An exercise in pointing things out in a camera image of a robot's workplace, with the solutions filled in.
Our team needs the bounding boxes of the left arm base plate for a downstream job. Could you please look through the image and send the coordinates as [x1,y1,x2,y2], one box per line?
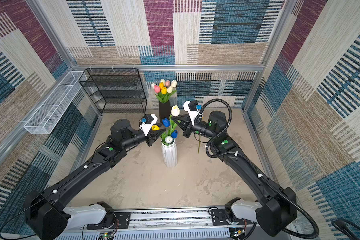
[86,212,131,230]

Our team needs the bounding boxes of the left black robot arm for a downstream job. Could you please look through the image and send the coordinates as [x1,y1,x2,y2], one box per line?
[24,114,166,240]

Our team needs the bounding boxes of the black cables at right edge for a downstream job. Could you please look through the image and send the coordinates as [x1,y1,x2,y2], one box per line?
[331,218,360,240]

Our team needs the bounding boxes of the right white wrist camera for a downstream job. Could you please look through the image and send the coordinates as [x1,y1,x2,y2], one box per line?
[183,100,202,126]

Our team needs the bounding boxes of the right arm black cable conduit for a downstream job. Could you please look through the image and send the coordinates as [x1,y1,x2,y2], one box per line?
[197,98,320,240]

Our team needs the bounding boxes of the white blue tinted tulip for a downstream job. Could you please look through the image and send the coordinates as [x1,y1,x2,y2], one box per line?
[165,136,174,145]

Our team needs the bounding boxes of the white ribbed ceramic vase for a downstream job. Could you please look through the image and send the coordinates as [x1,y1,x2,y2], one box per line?
[162,141,178,168]

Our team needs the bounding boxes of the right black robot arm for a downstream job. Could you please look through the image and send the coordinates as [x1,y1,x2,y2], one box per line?
[171,111,298,237]

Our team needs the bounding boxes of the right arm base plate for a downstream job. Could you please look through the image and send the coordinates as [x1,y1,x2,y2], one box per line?
[208,207,253,226]

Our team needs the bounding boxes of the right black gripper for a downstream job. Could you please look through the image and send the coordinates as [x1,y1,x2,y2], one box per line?
[171,113,216,140]

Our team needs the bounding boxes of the aluminium rail with cable duct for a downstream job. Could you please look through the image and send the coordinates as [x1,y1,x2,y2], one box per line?
[57,206,272,240]

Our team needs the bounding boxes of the black wire shelf rack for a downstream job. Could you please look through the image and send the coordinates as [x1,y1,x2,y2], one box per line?
[79,68,147,114]

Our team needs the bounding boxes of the white wire mesh basket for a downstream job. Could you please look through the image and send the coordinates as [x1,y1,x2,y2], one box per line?
[24,71,83,135]

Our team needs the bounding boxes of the black cylindrical vase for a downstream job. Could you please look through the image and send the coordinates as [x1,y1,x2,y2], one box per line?
[159,101,171,121]

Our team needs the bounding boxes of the large cream white tulip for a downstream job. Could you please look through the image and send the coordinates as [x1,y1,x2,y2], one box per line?
[167,105,181,136]

